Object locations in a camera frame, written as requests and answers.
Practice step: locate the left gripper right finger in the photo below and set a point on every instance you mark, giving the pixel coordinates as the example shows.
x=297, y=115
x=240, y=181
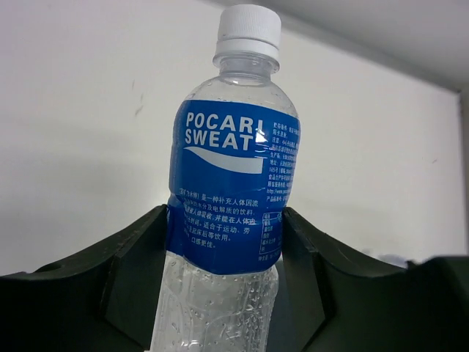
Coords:
x=332, y=297

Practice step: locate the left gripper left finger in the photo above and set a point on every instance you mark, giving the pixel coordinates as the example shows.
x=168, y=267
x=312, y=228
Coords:
x=102, y=298

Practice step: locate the blue label Pocari bottle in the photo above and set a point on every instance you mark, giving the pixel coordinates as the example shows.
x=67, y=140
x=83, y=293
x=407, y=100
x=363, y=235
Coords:
x=234, y=147

